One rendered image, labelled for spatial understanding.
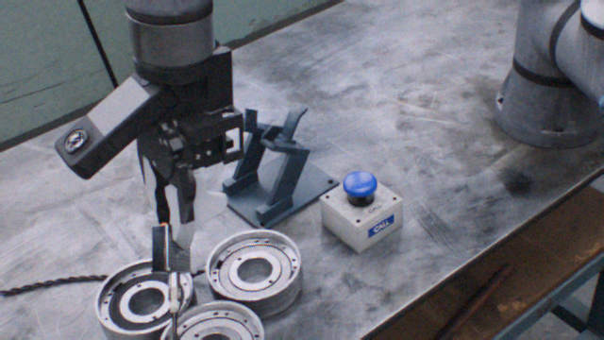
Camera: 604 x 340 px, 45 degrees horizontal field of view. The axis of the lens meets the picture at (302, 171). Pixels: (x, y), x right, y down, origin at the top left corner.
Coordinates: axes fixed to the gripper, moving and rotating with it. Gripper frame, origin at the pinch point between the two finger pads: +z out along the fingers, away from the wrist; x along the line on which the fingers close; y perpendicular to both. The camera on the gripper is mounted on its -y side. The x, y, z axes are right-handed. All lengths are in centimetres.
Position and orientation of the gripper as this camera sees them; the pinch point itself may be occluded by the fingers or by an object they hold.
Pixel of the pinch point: (170, 231)
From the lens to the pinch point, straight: 77.5
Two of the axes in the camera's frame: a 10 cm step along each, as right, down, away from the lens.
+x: -5.9, -4.8, 6.5
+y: 8.1, -3.3, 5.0
